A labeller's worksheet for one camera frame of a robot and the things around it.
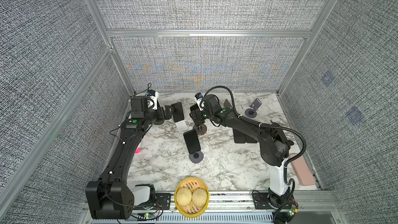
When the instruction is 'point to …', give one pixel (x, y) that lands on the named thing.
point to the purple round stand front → (197, 157)
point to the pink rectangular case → (302, 170)
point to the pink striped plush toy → (138, 150)
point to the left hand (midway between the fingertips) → (165, 108)
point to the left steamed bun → (184, 196)
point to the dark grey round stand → (159, 122)
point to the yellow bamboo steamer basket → (191, 211)
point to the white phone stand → (182, 126)
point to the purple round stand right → (251, 112)
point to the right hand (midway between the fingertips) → (196, 110)
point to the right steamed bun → (199, 197)
